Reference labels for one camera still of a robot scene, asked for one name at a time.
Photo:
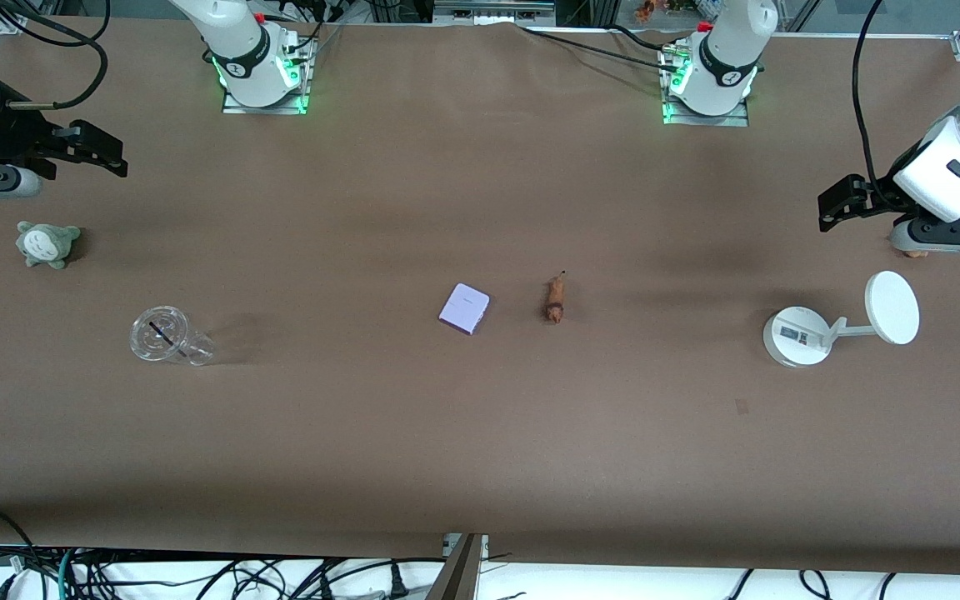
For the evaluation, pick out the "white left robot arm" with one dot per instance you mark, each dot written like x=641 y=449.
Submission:
x=730 y=50

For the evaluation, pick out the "white round-base stand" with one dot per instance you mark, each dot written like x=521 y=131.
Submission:
x=797 y=337

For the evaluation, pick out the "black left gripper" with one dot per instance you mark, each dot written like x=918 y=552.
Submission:
x=878 y=192

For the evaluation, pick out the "brown table cover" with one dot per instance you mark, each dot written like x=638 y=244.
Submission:
x=447 y=433

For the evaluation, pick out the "grey totoro plush toy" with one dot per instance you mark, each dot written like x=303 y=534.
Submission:
x=45 y=245

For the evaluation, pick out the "lilac phone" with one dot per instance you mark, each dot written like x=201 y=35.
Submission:
x=464 y=308

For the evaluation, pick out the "dark table support beam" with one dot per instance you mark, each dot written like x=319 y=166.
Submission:
x=457 y=571

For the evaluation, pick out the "clear plastic cup with lid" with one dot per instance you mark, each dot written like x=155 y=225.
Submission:
x=159 y=335

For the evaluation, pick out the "brown lion statue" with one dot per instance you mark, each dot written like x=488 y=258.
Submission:
x=556 y=298

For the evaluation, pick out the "black straw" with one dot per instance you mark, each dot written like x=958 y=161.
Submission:
x=165 y=336

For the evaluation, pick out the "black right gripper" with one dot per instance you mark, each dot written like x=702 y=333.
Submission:
x=12 y=132

